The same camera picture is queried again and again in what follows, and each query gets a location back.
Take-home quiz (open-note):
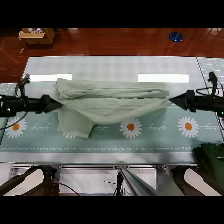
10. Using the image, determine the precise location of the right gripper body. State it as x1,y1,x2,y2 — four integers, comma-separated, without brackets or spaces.
180,89,198,113

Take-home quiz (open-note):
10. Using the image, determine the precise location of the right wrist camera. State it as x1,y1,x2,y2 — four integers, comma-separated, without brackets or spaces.
206,71,220,98

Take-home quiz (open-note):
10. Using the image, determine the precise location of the wooden box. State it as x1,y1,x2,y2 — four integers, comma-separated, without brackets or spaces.
18,28,56,46

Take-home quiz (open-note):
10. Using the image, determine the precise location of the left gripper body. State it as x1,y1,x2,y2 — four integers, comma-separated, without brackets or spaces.
39,94,54,115

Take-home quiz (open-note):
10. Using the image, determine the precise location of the silver frame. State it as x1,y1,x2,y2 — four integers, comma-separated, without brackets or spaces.
0,161,224,197

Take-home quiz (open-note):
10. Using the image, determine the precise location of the black cable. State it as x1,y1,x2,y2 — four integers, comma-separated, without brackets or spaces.
0,110,29,132
195,86,224,98
52,181,81,197

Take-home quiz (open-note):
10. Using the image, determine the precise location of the pale green T-shirt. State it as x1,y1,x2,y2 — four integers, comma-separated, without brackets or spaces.
54,77,171,140

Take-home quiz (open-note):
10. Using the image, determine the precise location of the blue mop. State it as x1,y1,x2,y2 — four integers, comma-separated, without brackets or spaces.
168,31,185,43

